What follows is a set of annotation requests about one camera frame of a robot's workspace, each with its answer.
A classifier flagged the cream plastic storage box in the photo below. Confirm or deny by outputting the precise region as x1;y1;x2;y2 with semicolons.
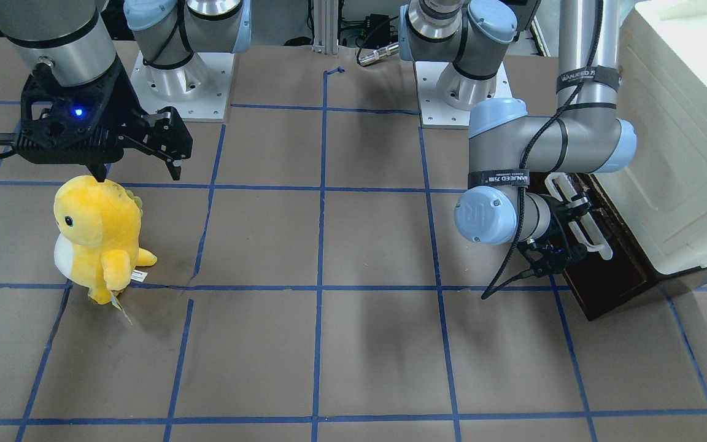
597;1;707;274

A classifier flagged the yellow plush dinosaur toy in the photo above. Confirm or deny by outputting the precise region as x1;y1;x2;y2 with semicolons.
53;174;158;311

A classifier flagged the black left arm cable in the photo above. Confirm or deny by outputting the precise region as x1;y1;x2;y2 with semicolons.
481;0;605;300

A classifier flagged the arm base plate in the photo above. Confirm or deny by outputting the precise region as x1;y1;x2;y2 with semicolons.
414;61;512;129
130;53;236;122

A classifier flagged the white drawer handle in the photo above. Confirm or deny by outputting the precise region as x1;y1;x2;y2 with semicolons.
544;173;614;260

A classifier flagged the dark brown wooden drawer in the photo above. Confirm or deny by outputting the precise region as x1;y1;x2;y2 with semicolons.
563;173;707;320

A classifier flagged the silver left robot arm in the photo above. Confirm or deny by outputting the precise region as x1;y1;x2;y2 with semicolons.
398;1;636;279

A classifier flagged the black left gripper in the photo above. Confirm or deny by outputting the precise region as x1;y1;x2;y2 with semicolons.
518;194;587;279

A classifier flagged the aluminium frame post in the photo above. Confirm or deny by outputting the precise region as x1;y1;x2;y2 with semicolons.
311;0;340;58

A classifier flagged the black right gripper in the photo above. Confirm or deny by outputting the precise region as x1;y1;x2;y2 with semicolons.
12;56;193;182

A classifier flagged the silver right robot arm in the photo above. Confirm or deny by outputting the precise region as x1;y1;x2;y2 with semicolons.
0;1;252;182

